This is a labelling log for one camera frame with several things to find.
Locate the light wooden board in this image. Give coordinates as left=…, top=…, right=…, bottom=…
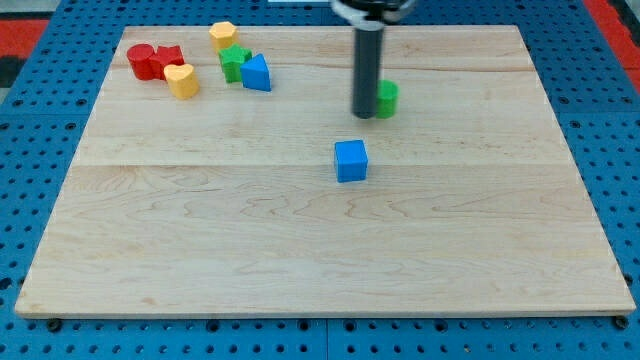
left=15, top=25, right=636, bottom=319

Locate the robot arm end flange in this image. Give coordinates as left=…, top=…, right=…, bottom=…
left=329, top=0, right=418, bottom=25

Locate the blue triangle block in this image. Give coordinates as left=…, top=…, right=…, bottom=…
left=240, top=54, right=271, bottom=92

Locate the blue cube block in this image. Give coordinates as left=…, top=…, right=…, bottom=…
left=334, top=139, right=368, bottom=183

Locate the green cylinder block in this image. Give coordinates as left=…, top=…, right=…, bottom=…
left=376, top=80, right=399, bottom=119

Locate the red cylinder block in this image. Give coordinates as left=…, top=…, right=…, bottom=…
left=126, top=43, right=155, bottom=81

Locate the yellow hexagon block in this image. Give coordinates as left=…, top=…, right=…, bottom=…
left=209, top=21, right=239, bottom=53

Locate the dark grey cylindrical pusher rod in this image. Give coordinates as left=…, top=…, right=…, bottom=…
left=351, top=21, right=384, bottom=119

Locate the yellow heart block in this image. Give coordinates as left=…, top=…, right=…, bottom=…
left=163, top=64, right=200, bottom=100

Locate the green star block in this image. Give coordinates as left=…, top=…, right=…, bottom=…
left=218, top=44, right=252, bottom=83

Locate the red star block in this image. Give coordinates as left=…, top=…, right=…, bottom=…
left=149, top=45, right=185, bottom=80

